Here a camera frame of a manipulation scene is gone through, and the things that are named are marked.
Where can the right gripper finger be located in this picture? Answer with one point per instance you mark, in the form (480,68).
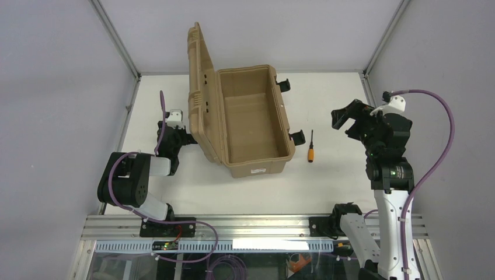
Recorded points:
(357,130)
(350,111)

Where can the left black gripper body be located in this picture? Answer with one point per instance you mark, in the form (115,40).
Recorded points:
(177,138)

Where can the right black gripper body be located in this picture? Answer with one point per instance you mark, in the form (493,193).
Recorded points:
(356,122)

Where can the orange handled screwdriver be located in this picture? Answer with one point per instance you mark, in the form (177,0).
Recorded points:
(310,155)

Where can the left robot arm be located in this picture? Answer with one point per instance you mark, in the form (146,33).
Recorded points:
(125,180)

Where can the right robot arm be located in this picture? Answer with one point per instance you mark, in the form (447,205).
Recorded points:
(392,181)

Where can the tan plastic toolbox bin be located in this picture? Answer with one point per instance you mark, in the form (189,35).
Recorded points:
(237,115)

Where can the orange object below table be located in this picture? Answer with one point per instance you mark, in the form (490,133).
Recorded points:
(297,261)

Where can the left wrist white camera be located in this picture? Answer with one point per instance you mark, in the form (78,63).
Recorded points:
(174,119)

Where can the wrist white camera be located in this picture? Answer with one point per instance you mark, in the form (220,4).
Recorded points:
(393,105)
(174,119)

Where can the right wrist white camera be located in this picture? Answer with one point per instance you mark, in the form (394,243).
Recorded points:
(393,105)

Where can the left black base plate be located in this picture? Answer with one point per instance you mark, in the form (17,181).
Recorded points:
(186,228)

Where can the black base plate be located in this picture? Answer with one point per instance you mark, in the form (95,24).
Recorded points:
(186,228)
(324,226)

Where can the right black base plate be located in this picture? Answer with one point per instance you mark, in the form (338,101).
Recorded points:
(324,226)

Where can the aluminium mounting rail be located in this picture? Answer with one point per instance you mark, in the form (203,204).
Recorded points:
(127,227)

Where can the white slotted cable duct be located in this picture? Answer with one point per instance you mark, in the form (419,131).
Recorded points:
(256,245)

